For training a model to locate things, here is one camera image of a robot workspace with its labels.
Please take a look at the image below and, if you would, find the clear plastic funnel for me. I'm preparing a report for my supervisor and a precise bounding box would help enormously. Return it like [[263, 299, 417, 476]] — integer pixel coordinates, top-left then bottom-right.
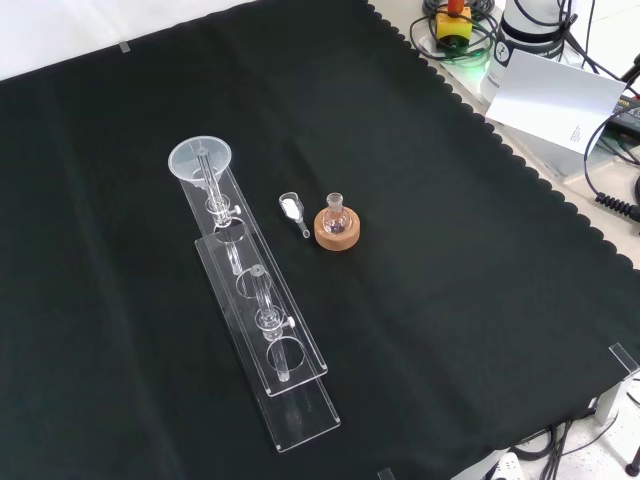
[[167, 134, 234, 192]]

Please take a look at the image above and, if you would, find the glass weighing funnel with powder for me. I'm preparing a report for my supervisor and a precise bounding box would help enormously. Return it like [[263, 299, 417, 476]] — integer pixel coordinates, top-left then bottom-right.
[[278, 191, 312, 240]]

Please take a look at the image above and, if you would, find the clear acrylic funnel stand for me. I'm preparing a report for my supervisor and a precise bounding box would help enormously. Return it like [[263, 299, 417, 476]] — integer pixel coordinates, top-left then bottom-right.
[[177, 147, 342, 454]]

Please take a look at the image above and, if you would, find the small round-bottom glass flask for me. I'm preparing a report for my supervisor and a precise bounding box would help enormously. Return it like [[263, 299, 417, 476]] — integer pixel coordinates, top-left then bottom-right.
[[322, 192, 350, 237]]

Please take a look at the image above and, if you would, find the black bench cloth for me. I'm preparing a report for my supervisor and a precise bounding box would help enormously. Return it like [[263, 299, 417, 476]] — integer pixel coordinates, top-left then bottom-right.
[[0, 0, 640, 480]]

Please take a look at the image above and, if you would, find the yellow stop button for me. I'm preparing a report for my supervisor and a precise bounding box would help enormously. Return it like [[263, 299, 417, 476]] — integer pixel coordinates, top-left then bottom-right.
[[433, 0, 474, 50]]

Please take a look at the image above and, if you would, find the pale board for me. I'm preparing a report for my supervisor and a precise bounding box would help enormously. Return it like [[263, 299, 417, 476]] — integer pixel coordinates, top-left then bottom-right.
[[485, 49, 628, 157]]

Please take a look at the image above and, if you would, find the white power strip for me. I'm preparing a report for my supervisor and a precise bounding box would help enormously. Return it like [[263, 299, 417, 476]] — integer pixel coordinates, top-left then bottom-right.
[[483, 451, 524, 480]]

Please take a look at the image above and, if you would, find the black power adapter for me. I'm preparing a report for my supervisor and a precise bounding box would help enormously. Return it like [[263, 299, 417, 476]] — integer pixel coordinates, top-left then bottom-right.
[[606, 93, 640, 134]]

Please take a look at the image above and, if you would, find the cork ring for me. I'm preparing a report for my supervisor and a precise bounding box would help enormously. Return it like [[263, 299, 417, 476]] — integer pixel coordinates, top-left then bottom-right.
[[313, 206, 362, 253]]

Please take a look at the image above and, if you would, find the green cable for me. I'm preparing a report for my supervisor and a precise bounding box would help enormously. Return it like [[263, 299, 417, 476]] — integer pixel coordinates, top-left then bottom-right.
[[417, 12, 501, 64]]

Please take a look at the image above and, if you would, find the thin black cable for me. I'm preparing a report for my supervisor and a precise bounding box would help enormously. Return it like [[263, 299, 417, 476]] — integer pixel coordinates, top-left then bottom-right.
[[582, 87, 640, 197]]

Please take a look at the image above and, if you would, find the coiled black cable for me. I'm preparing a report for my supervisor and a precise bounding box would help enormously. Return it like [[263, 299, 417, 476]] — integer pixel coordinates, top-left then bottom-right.
[[593, 191, 640, 222]]

